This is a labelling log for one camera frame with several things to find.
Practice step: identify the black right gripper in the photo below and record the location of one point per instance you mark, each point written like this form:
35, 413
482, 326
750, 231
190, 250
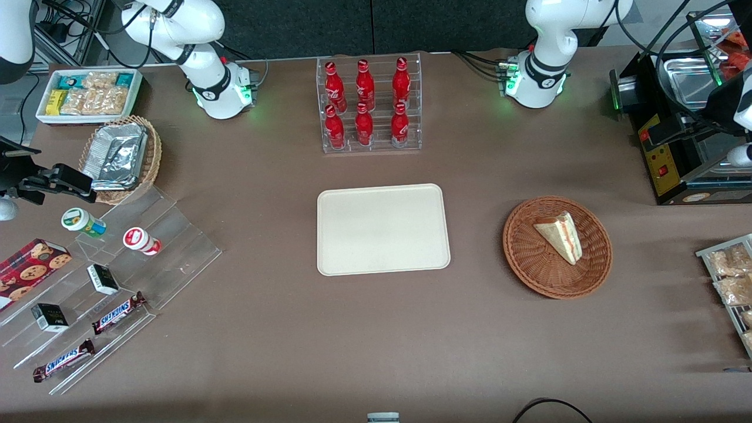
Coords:
13, 171

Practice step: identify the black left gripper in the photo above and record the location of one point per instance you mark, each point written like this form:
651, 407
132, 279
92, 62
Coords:
688, 130

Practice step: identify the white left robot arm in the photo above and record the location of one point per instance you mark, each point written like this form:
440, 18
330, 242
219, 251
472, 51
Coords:
546, 41

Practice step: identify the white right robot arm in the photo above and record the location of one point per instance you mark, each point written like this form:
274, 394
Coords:
202, 59

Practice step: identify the light tan wicker basket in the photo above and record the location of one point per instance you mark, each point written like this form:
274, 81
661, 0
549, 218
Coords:
154, 155

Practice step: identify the tray of packaged snacks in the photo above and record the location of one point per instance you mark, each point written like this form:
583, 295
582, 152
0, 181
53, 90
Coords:
705, 254

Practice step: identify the triangular wrapped sandwich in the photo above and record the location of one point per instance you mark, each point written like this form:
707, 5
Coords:
561, 238

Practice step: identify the brown round wicker basket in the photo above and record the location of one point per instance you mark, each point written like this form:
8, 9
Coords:
529, 258

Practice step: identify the cream rectangular tray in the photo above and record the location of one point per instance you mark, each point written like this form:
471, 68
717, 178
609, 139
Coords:
382, 229

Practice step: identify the green lidded cup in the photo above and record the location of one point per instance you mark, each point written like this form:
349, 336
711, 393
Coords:
79, 221

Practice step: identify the black machine with yellow panel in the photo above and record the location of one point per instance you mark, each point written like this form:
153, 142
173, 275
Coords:
667, 176

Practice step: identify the silver foil pack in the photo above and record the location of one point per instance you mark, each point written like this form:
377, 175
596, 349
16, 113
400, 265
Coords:
111, 130
120, 161

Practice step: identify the stainless steel pan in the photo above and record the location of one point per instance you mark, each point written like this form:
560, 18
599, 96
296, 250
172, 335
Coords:
690, 82

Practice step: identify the white plastic snack bin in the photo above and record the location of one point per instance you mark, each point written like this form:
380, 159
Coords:
44, 117

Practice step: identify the beige cracker pack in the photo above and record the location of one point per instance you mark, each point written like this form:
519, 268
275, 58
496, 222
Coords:
74, 101
107, 101
100, 80

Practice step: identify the red lidded cup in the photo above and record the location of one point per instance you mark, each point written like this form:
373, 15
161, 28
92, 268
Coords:
138, 239

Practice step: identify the yellow snack pack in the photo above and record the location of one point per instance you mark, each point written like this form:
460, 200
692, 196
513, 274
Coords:
57, 101

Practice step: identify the red plaid cookie box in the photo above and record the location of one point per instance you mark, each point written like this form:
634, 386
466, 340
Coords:
29, 267

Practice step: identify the small black box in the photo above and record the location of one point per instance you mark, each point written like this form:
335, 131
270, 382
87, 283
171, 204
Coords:
103, 279
50, 318

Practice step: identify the teal snack pack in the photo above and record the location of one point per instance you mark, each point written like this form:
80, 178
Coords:
70, 81
124, 80

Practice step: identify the orange snack bag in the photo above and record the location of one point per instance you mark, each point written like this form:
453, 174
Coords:
734, 50

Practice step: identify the clear acrylic stepped riser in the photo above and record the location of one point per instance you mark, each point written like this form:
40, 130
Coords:
176, 252
120, 348

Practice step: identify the brown Snickers bar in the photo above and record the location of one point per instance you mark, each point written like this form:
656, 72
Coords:
63, 361
117, 314

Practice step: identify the clear bagged cracker packet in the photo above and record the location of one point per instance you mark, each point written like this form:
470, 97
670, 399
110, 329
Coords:
747, 318
748, 342
734, 290
729, 260

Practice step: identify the red cola bottle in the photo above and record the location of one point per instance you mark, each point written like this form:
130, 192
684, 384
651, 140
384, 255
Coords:
401, 82
335, 130
365, 85
400, 126
335, 88
364, 128

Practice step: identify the clear acrylic bottle rack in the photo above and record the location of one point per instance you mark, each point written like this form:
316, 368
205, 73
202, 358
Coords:
382, 88

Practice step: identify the grey device edge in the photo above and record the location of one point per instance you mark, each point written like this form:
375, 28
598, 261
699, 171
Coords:
383, 418

